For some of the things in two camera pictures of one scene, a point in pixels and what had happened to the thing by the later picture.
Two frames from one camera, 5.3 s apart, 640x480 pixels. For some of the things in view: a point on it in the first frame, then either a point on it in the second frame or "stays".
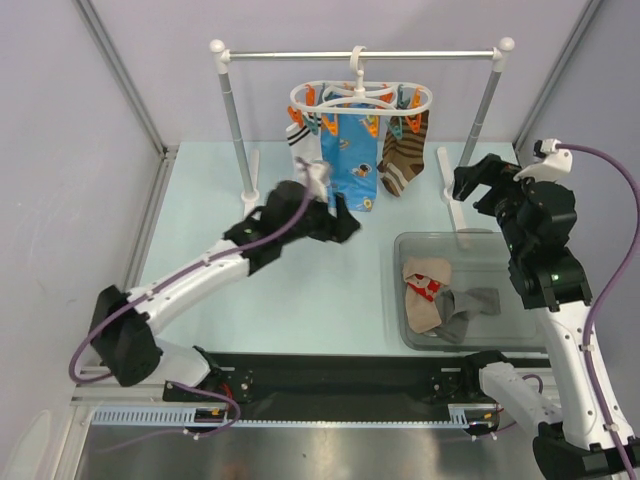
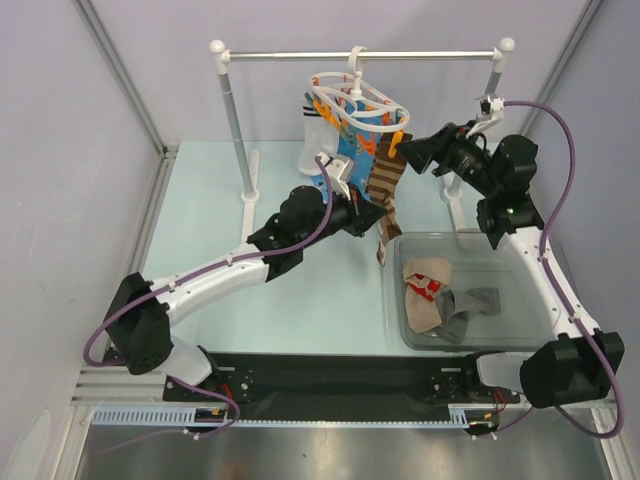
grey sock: [485, 300] stays
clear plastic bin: [454, 291] stays
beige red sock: [421, 306] stays
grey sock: [453, 325] stays
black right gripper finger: [468, 177] -> [420, 151]
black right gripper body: [488, 189] -> [439, 153]
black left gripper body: [323, 227] -> [349, 217]
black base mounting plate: [347, 387] stays
